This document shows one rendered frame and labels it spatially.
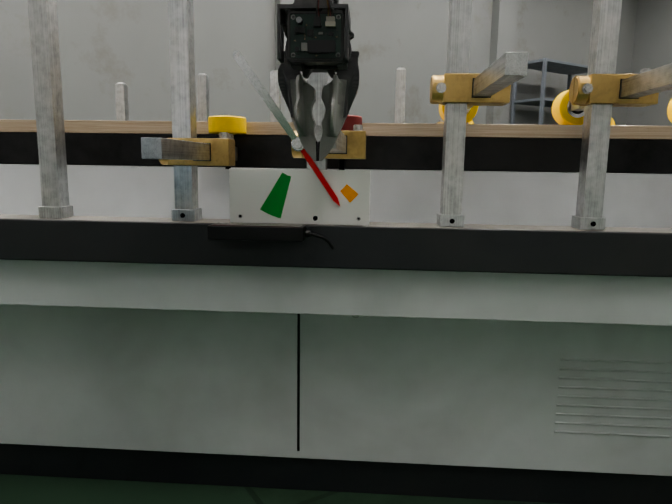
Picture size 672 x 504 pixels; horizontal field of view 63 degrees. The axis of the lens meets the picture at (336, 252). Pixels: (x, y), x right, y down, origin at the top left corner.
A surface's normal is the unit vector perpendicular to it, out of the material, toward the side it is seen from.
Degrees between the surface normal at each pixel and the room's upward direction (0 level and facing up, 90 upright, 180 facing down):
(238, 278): 90
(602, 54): 90
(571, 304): 90
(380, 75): 90
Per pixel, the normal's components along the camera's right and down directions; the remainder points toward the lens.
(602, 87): -0.07, 0.16
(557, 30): 0.53, 0.15
